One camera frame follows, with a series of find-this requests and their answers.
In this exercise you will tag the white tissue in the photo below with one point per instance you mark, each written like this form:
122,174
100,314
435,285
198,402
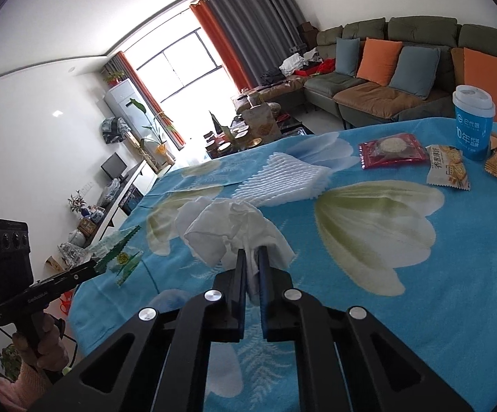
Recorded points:
218,227

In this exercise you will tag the beige snack bag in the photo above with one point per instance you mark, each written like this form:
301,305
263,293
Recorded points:
260,122

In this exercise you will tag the white tv cabinet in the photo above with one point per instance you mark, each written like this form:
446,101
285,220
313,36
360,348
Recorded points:
124,197

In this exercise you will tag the dark clothes pile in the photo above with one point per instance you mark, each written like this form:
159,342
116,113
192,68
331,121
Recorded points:
270,76

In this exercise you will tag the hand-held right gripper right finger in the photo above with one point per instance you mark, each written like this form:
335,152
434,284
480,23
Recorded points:
264,283

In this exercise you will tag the grey curtain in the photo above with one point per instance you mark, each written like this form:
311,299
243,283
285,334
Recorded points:
257,21

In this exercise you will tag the brown cardboard box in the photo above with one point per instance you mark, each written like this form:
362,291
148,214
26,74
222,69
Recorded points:
308,33

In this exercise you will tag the green brown sofa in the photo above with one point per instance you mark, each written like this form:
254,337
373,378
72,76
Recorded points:
420,30

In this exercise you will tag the orange cushion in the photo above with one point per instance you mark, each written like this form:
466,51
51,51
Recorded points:
495,81
379,62

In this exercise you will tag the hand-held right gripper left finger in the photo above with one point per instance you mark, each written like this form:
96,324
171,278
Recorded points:
240,283

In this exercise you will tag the clear green plastic wrapper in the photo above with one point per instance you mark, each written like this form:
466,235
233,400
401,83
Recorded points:
122,257

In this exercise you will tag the small blue cushion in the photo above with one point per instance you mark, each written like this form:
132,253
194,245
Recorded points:
347,55

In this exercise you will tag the red cloth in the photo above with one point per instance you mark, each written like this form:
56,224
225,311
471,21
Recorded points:
317,68

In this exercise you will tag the tall green potted plant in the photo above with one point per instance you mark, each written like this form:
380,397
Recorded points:
158,133

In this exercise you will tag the person's left hand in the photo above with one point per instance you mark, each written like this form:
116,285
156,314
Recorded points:
53,347

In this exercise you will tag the black monitor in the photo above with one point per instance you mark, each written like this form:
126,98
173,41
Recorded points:
113,166

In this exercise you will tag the white standing air conditioner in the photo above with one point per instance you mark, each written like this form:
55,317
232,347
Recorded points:
124,107

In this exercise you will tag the white clothes pile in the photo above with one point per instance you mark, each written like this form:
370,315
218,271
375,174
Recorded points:
295,62

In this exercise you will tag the orange curtain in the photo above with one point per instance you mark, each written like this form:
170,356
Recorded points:
222,47
154,103

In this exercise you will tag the large window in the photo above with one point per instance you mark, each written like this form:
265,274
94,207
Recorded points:
188,77

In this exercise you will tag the coffee table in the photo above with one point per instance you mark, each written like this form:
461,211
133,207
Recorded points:
274,137

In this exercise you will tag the red snack packet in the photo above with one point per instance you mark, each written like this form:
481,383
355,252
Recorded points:
392,150

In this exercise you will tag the white foam fruit net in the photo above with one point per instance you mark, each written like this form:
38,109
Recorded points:
282,178

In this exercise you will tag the small potted plant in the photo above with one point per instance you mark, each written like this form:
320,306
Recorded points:
77,202

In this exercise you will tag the blue floral tablecloth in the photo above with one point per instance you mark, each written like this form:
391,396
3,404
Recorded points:
402,287

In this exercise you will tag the white cracker packet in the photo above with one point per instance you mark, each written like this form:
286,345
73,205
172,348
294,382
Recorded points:
447,167

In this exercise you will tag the blue paper cup white lid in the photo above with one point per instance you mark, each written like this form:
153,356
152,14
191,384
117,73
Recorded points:
473,128

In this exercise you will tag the person's left forearm pink sleeve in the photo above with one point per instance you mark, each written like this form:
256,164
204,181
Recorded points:
21,388

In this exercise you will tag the blue white vase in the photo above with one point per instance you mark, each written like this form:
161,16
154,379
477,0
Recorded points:
94,214

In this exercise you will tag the large blue cushion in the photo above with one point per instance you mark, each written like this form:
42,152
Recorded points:
415,73

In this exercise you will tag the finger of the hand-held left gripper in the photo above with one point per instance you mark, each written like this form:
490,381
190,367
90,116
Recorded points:
74,275

